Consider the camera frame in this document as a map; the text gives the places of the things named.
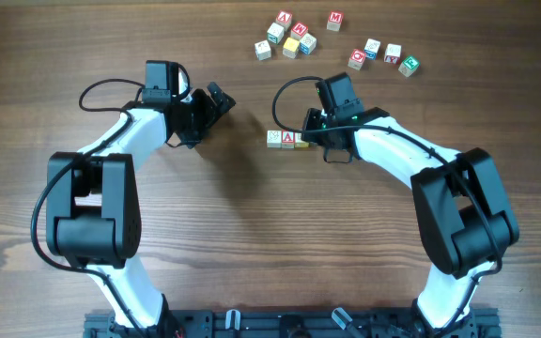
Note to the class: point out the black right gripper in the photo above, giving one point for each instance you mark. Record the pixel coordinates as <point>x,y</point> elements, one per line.
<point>312,117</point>

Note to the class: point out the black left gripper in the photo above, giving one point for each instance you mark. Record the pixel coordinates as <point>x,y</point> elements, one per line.
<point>209,115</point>

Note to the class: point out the yellow edged B block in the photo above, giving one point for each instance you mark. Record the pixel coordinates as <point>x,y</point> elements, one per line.
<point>299,142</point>

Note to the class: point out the red A letter block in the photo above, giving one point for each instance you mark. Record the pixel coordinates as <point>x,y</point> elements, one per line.
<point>287,139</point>

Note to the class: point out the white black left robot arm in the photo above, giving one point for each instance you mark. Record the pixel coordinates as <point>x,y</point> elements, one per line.
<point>87,220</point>

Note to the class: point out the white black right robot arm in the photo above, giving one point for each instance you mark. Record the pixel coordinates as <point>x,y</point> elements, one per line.
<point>465,219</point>

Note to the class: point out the red Q letter block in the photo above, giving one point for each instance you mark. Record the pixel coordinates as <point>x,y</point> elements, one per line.
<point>356,59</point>

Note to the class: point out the green edged picture block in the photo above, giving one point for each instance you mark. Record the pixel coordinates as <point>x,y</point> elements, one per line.
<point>275,33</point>

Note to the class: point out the yellow wooden block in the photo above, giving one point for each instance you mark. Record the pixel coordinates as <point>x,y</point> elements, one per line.
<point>291,48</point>

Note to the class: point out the blue edged picture block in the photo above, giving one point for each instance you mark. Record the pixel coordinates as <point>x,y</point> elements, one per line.
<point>308,43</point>

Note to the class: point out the blue edged wooden block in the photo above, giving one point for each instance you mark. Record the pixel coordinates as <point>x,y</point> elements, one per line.
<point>371,48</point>

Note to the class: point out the red X letter block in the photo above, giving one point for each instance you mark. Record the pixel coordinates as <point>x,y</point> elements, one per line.
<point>392,53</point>

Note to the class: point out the green E letter block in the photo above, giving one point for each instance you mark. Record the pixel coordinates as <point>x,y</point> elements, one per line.
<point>408,66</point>

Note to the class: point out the red V letter block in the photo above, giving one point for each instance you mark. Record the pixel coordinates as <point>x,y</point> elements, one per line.
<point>284,19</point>

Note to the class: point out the red W letter block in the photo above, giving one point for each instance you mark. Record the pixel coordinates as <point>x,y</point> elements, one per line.
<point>298,30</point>

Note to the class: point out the red M letter block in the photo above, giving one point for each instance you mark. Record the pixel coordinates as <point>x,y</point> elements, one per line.
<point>335,20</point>

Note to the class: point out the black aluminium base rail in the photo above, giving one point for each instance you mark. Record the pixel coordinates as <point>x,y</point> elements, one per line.
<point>386,322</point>

